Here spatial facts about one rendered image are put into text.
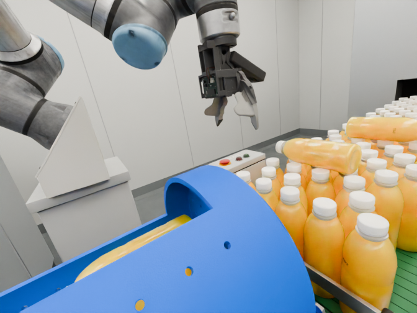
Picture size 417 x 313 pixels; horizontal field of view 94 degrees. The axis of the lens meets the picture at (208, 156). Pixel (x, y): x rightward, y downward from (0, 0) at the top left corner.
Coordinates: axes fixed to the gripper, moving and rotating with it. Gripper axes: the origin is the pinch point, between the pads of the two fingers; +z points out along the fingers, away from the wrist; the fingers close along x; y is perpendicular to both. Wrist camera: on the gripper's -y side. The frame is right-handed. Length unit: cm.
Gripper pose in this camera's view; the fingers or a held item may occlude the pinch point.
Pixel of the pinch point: (237, 127)
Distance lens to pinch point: 51.5
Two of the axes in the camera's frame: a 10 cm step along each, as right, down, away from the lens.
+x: 5.6, 1.8, -8.1
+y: -8.1, 3.0, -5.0
